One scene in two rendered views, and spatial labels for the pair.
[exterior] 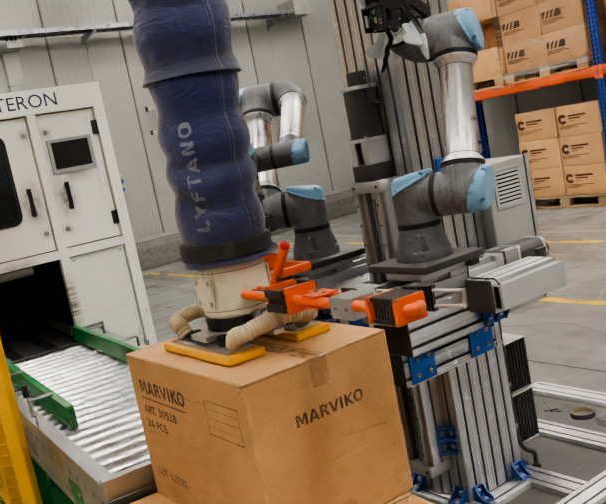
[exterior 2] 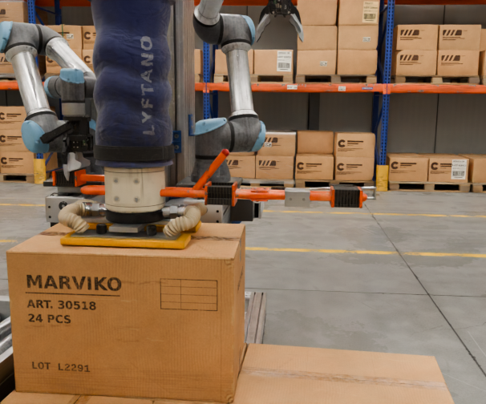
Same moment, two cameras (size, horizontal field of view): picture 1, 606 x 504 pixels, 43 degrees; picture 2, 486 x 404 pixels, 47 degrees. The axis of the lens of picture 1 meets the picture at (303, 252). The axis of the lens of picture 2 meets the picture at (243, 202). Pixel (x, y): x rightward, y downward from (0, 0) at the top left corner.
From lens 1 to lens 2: 139 cm
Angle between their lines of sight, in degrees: 50
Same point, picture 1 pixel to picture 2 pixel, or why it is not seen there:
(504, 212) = not seen: hidden behind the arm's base
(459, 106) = (246, 79)
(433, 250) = (227, 175)
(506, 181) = not seen: hidden behind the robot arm
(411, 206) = (217, 142)
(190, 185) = (144, 92)
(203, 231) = (148, 134)
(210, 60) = not seen: outside the picture
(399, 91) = (183, 59)
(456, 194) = (249, 138)
